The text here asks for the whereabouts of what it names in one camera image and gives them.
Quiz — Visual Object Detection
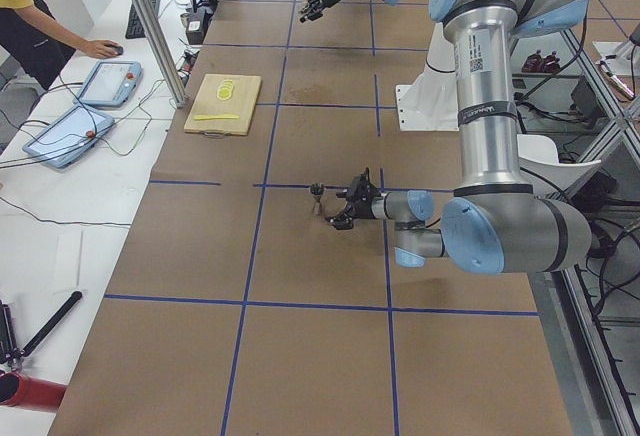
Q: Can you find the steel cocktail shaker cup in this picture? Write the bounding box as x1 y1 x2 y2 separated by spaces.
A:
309 183 325 216

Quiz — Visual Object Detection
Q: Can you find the wooden cutting board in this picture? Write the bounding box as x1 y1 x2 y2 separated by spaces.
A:
184 74 262 136

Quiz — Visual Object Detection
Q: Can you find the yellow plastic knife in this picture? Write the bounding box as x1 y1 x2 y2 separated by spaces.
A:
193 113 240 121

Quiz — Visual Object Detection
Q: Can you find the black keyboard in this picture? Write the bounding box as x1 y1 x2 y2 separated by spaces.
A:
125 0 162 40

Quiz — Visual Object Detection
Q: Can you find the white plastic chair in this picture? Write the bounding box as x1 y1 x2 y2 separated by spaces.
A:
517 134 602 197

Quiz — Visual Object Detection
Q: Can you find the black computer mouse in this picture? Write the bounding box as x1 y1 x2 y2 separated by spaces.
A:
109 45 124 56

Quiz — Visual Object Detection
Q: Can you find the right blue teach pendant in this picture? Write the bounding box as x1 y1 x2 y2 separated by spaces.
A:
75 61 142 109

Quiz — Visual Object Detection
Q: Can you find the blue teach pendant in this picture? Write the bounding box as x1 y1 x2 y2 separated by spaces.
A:
23 104 115 169
75 61 142 109

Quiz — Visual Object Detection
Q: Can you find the black tripod leg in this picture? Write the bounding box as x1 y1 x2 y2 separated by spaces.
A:
17 290 83 360

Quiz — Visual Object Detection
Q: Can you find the person in yellow shirt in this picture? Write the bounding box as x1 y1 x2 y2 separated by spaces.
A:
1 0 119 90

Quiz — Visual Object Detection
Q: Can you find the left blue teach pendant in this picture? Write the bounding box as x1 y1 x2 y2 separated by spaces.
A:
23 104 115 169

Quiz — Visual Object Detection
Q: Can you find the red cylinder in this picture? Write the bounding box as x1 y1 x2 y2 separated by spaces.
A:
1 372 67 412

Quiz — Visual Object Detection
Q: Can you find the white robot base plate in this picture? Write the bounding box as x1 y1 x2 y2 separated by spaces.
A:
396 23 458 132

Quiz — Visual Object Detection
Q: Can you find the aluminium frame post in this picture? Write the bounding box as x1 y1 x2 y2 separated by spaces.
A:
131 0 187 108

